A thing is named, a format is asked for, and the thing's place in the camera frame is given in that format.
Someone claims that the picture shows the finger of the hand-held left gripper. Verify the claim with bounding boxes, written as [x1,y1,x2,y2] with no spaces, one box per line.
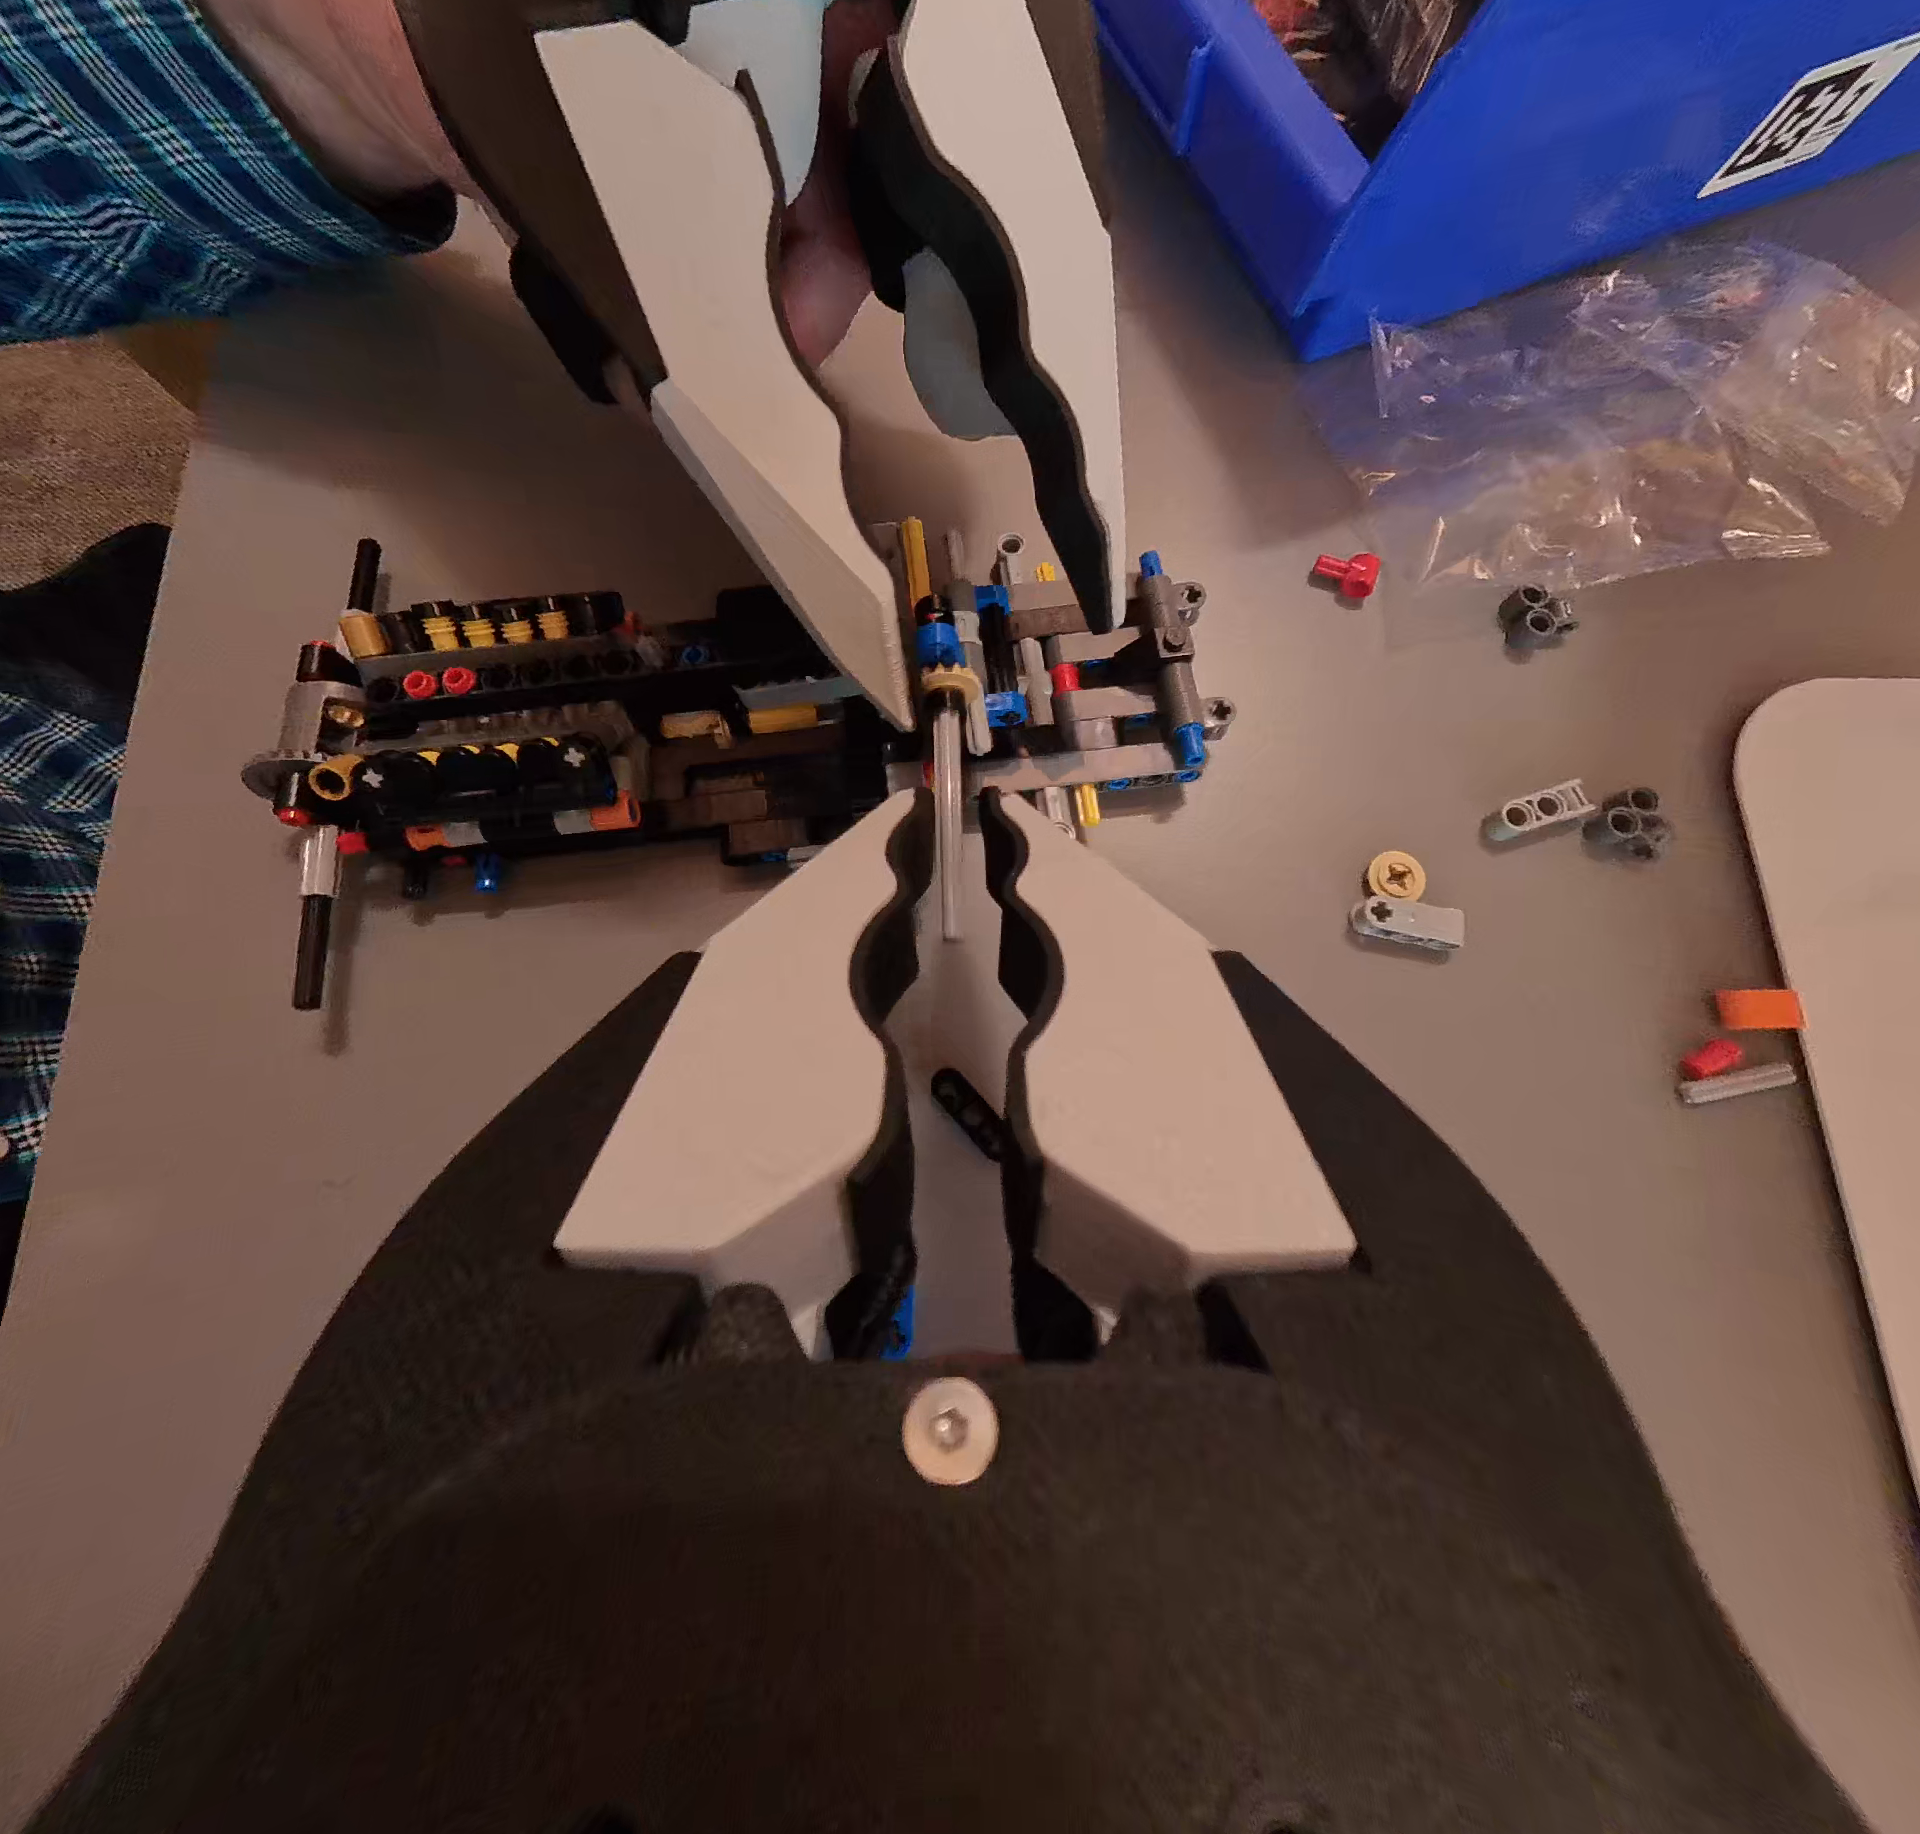
[528,20,920,732]
[851,0,1126,634]

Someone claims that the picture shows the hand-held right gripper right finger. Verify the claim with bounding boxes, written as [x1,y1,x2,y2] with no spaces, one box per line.
[985,794,1355,1332]

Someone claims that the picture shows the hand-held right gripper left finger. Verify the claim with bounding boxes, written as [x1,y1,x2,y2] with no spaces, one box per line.
[555,794,920,1332]

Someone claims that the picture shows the small lego gear subassembly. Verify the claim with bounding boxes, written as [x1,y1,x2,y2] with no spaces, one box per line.
[909,599,991,946]

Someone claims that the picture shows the long lego chassis assembly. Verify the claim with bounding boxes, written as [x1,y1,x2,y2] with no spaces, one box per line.
[244,520,1244,908]

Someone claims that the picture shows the person's left forearm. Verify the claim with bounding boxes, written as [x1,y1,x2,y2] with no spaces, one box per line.
[0,0,449,337]

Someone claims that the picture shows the black lego liftarm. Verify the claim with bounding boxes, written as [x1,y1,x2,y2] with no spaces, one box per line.
[931,1065,1009,1158]

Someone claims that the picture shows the grey lego liftarm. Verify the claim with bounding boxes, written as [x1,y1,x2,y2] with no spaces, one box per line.
[1343,892,1466,954]

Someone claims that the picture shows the clear bags of lego parts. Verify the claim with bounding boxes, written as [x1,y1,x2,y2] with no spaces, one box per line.
[1215,0,1544,158]

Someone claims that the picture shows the light grey lego beam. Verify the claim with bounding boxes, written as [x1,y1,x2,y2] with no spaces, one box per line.
[1487,774,1595,843]

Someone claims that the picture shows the red and grey lego pin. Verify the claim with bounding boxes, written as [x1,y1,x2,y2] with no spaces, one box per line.
[1676,1037,1798,1101]

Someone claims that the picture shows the person's left hand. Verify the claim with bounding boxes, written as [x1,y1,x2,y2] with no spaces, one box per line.
[148,0,465,207]

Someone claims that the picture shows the black rod with white band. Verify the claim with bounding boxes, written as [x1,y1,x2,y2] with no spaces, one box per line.
[290,820,348,1013]

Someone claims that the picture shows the blue plastic bin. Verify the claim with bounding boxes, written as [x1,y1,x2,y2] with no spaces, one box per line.
[1076,0,1920,360]

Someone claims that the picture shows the empty clear plastic bag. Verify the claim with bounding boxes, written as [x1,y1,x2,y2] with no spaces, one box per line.
[1303,241,1920,588]

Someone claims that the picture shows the white book stand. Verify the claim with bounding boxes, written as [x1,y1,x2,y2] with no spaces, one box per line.
[1736,683,1920,1507]

